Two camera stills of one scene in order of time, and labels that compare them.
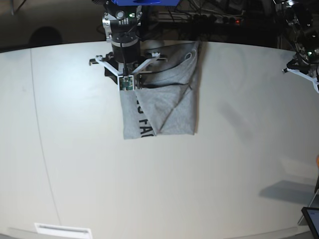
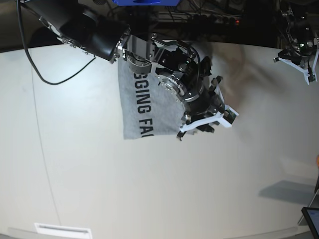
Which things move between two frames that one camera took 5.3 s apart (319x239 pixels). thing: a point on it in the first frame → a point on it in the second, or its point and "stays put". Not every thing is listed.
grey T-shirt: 164,103 stays put
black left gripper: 124,58 → 210,102
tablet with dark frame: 311,215 stays put
